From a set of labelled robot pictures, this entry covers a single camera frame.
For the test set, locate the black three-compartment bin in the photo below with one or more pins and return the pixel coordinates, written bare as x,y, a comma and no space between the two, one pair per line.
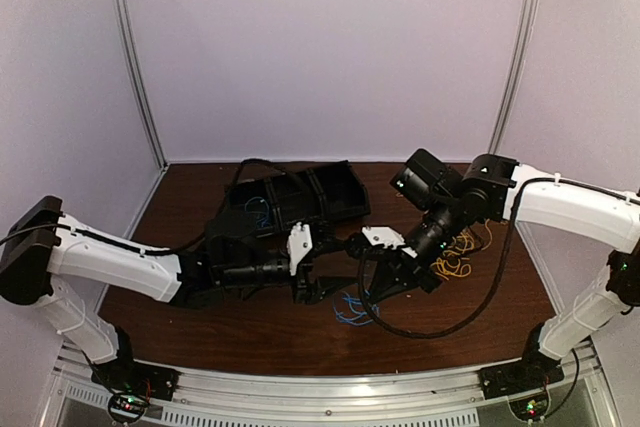
332,193

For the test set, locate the aluminium frame post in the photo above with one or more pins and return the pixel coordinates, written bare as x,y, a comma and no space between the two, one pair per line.
134,71
526,22

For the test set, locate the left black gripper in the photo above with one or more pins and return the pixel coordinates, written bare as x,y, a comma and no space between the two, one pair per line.
323,286

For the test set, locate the left aluminium frame post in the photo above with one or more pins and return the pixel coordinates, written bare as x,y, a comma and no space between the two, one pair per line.
134,71

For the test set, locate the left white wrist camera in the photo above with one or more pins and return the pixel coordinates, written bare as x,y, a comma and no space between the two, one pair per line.
299,245

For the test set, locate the aluminium front rail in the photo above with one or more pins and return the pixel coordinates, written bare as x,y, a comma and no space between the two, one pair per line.
449,397

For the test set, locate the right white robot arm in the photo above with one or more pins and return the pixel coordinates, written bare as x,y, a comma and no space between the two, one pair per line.
502,189

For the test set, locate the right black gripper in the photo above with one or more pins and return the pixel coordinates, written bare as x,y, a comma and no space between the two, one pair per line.
404,274

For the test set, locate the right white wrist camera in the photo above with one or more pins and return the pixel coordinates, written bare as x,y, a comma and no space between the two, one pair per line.
386,238

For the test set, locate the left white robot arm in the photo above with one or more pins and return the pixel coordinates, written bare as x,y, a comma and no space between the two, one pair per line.
46,245

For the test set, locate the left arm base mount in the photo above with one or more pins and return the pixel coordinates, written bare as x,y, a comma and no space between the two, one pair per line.
132,392

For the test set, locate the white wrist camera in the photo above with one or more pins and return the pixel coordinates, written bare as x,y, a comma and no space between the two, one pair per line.
299,245
386,238

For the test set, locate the right aluminium frame post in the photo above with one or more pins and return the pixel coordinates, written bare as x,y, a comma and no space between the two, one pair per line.
526,22

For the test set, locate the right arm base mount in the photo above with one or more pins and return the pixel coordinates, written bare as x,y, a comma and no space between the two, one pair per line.
525,388

